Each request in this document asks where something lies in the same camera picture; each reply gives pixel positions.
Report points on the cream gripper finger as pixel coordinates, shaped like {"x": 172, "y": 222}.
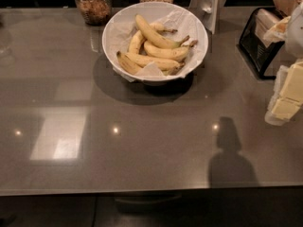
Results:
{"x": 285, "y": 109}
{"x": 293, "y": 85}

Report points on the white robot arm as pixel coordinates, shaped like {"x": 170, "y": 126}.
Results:
{"x": 287, "y": 98}

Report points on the white round bowl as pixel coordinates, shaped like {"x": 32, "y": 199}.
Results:
{"x": 121, "y": 27}

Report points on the lower long yellow banana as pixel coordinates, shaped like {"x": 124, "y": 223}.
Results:
{"x": 162, "y": 64}

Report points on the glass jar with brown nuts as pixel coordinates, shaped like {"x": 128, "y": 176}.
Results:
{"x": 95, "y": 12}

